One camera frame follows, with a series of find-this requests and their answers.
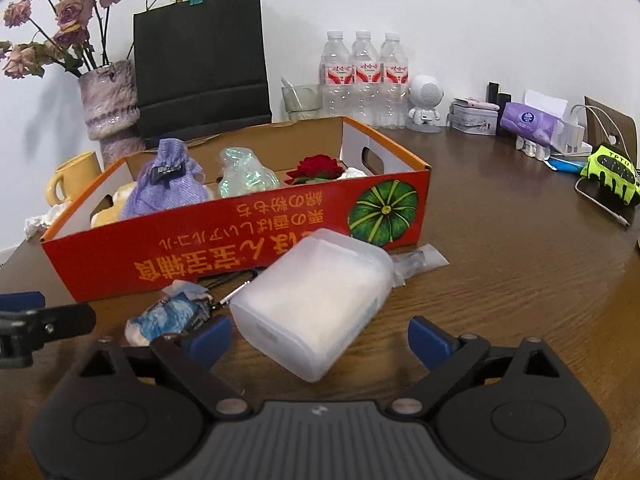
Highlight iridescent plastic bag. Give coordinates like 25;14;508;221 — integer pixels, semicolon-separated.
218;148;280;198

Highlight small grey tin box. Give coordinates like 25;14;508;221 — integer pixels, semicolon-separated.
447;99;499;136

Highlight water bottle middle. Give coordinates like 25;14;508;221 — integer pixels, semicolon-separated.
352;30;382;126

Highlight purple tissue pack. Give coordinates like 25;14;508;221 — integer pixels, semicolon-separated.
500;89;568;148

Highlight water bottle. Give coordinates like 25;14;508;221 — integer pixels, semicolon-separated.
319;30;354;116
380;32;409;129
352;30;382;126

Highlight purple ceramic vase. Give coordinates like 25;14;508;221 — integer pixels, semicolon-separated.
78;60;144;169

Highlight crumpled white paper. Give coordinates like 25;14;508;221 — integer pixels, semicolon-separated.
24;200;72;240

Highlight blue white snack packet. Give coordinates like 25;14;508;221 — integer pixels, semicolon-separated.
125;280;213;347

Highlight dried pink roses bouquet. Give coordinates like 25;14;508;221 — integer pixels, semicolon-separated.
1;0;122;79

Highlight red orange cardboard box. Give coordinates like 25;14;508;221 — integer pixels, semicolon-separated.
41;117;431;302

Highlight small clear plastic packet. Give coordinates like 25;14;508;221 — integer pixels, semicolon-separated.
392;244;449;287

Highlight white tissue ball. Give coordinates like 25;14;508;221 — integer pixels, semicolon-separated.
338;167;368;180

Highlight white robot figurine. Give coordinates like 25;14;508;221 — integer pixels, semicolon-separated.
405;75;444;133

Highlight water bottle left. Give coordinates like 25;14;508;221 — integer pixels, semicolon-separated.
319;30;354;116

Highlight yellow white plush toy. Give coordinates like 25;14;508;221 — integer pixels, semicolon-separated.
91;182;137;229

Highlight red rose flower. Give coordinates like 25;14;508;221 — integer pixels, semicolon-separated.
285;154;345;185

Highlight clear glass cup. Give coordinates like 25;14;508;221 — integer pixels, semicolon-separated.
281;77;322;122

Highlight black small bottles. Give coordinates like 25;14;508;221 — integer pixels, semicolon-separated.
486;81;512;136

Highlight yellow ceramic mug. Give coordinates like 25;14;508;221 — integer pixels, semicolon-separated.
46;152;102;207

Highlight black candy sachet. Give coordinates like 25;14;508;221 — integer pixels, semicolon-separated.
149;160;186;185

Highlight black paper shopping bag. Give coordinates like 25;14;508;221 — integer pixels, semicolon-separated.
134;0;272;148

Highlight water bottle right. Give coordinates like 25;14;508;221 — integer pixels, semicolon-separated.
380;32;409;129

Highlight purple drawstring pouch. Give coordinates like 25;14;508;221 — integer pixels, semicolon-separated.
119;139;212;220

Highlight translucent white plastic container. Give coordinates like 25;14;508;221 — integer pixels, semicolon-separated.
230;229;394;382

